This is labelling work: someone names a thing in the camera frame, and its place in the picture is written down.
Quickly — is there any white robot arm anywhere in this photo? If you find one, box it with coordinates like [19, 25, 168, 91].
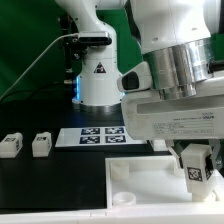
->
[55, 0, 224, 167]

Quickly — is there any black camera stand pole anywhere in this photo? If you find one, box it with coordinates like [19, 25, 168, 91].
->
[58, 14, 77, 96]

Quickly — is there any black cable on table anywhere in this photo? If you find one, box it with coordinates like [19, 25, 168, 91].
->
[0, 81, 75, 105]

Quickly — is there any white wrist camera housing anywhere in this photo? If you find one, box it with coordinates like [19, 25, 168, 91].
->
[117, 61, 153, 97]

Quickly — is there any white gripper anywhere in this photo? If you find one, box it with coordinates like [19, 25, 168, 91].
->
[121, 79, 224, 170]

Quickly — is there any white square tabletop part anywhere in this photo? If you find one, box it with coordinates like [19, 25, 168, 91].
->
[105, 156, 224, 214]

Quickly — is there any black camera on stand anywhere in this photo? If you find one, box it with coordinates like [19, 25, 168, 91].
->
[78, 31, 112, 46]

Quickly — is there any white tag sheet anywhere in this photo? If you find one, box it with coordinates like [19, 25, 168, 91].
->
[56, 126, 145, 147]

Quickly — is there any white camera cable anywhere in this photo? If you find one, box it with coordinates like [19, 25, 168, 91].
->
[0, 32, 80, 101]

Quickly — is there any white front edge strip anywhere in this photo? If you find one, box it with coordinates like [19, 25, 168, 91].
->
[0, 203, 224, 224]

